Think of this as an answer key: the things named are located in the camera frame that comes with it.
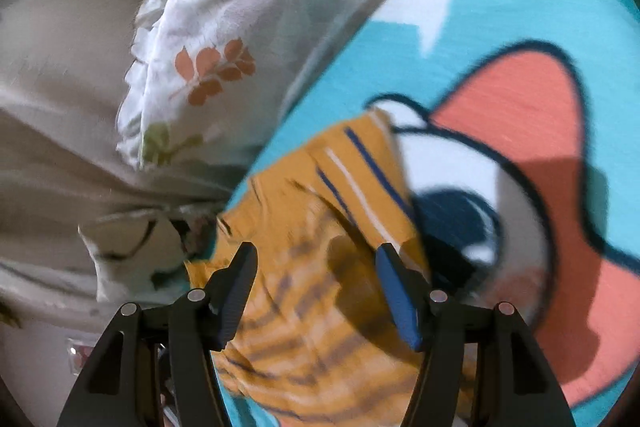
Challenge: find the teal printed blanket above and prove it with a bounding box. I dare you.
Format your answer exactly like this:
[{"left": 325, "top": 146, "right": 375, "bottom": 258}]
[{"left": 215, "top": 0, "right": 637, "bottom": 427}]

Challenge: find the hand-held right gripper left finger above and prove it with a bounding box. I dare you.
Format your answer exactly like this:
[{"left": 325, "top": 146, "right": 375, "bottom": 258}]
[{"left": 57, "top": 241, "right": 259, "bottom": 427}]

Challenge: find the beige bed sheet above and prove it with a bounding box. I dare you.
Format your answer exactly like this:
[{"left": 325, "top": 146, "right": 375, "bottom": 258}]
[{"left": 0, "top": 0, "right": 241, "bottom": 323}]

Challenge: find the orange striped sweater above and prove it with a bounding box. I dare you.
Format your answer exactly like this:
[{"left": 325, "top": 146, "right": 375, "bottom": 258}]
[{"left": 185, "top": 107, "right": 476, "bottom": 423}]

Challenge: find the white floral pillow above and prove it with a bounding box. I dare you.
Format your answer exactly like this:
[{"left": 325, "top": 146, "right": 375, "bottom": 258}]
[{"left": 115, "top": 0, "right": 481, "bottom": 172}]

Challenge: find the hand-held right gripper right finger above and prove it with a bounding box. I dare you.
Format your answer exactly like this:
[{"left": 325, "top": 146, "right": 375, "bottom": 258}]
[{"left": 375, "top": 243, "right": 576, "bottom": 427}]

